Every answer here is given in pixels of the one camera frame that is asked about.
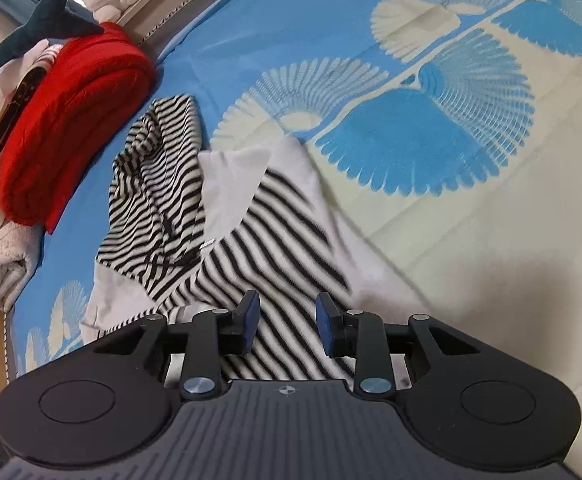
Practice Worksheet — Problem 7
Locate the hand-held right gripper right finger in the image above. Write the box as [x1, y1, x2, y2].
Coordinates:
[315, 292, 490, 403]

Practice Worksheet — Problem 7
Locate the black white striped shirt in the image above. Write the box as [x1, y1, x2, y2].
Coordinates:
[80, 95, 438, 384]

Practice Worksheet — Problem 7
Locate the blue cream printed bed sheet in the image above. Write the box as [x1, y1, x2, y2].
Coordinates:
[11, 0, 582, 411]

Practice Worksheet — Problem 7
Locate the red folded knit sweater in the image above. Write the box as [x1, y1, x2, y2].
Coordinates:
[0, 22, 156, 235]

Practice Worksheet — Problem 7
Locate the printed folded cloth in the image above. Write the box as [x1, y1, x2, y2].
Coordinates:
[0, 45, 64, 187]

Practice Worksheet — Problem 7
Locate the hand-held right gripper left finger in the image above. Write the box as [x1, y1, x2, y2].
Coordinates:
[92, 289, 262, 404]

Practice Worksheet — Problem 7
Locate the dark blue shark plush toy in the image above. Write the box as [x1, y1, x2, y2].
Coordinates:
[0, 0, 106, 81]

